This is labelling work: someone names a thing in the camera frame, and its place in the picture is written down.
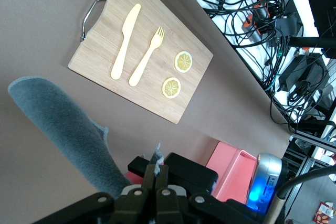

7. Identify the yellow plastic knife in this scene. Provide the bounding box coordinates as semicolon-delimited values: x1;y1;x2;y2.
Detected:
110;3;142;80

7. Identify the magenta cloth pouch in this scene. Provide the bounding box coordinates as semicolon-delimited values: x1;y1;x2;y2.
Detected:
7;77;165;200

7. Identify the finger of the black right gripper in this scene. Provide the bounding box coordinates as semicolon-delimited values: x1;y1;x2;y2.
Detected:
162;152;219;198
128;156;152;176

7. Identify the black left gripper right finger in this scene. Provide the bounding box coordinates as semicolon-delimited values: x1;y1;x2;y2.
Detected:
151;165;263;224

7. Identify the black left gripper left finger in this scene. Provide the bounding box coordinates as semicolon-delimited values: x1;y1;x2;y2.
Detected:
34;165;156;224

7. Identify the bamboo cutting board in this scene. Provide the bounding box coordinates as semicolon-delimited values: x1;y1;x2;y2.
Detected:
67;0;214;124

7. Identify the pink plastic bin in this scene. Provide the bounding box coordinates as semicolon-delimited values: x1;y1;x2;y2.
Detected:
206;141;259;205

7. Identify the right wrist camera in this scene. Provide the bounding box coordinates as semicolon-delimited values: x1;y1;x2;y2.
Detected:
246;152;289;216

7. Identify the lemon slice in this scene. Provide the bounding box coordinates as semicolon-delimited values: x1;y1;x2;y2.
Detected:
161;77;181;99
174;50;194;73

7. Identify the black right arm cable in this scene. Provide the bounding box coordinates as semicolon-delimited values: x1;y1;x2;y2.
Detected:
265;166;336;224

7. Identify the black metal bar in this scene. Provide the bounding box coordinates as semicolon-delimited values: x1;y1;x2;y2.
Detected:
286;35;336;51

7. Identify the red printed packet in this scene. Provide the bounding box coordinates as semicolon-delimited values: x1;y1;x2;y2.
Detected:
312;201;335;223

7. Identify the yellow plastic fork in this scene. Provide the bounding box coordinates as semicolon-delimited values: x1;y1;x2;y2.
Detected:
128;26;165;87

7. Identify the orange black power strip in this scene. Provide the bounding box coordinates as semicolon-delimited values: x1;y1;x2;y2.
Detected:
240;0;281;38

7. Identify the black device box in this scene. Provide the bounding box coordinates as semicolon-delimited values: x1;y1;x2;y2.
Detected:
277;52;329;92

